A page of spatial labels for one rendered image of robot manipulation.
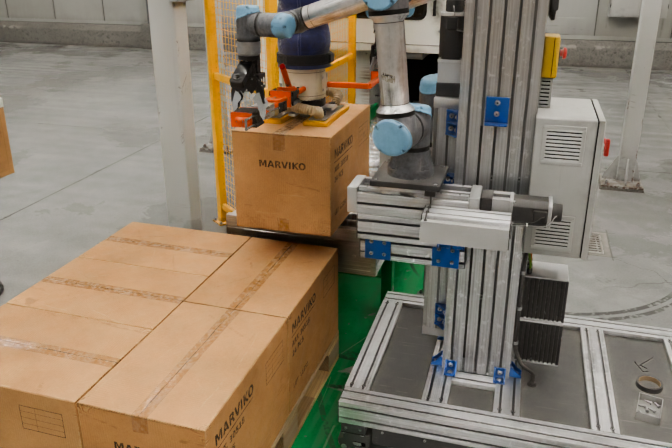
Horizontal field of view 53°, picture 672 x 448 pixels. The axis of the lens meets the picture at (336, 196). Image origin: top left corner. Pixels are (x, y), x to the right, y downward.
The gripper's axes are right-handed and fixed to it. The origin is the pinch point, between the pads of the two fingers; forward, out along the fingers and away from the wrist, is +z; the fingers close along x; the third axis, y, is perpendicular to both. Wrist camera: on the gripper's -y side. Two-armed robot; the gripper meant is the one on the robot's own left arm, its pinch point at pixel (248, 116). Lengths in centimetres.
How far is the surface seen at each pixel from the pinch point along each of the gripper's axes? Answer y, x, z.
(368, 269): 53, -30, 77
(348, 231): 53, -21, 60
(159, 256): 19, 50, 66
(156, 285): -3, 38, 66
